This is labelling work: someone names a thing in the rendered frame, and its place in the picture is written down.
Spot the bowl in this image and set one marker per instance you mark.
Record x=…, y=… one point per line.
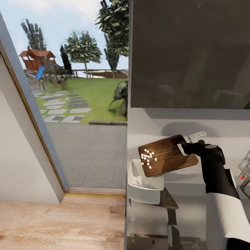
x=137, y=178

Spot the fixed window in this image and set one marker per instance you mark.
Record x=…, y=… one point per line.
x=68, y=60

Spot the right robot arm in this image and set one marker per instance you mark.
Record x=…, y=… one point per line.
x=227, y=227

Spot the cutting board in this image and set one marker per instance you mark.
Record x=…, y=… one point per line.
x=166, y=156

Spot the cabinet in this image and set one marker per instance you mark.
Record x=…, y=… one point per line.
x=190, y=54

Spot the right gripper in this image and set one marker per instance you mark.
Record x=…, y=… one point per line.
x=190, y=147

